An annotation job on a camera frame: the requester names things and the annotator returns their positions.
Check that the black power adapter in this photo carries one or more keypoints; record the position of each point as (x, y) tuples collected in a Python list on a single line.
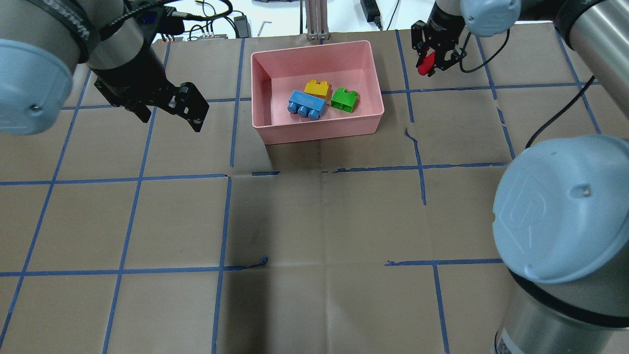
[(371, 12)]

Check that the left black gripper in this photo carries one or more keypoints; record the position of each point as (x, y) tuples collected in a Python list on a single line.
[(128, 73)]

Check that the aluminium frame post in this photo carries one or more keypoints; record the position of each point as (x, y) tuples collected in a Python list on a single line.
[(317, 20)]

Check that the pink plastic box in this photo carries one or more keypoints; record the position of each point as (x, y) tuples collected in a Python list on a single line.
[(276, 73)]

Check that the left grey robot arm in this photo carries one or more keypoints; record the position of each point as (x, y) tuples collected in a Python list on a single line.
[(43, 41)]

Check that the green toy block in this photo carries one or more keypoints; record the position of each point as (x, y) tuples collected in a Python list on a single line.
[(345, 100)]

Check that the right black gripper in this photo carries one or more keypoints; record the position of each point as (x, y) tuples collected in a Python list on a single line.
[(443, 28)]

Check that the yellow toy block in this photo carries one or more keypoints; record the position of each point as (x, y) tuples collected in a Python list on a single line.
[(319, 89)]

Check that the red toy block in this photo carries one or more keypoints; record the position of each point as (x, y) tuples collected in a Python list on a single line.
[(426, 67)]

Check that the blue toy block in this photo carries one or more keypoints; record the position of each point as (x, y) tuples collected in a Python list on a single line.
[(306, 105)]

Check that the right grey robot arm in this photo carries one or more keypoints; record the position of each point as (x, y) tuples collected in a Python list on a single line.
[(371, 244)]

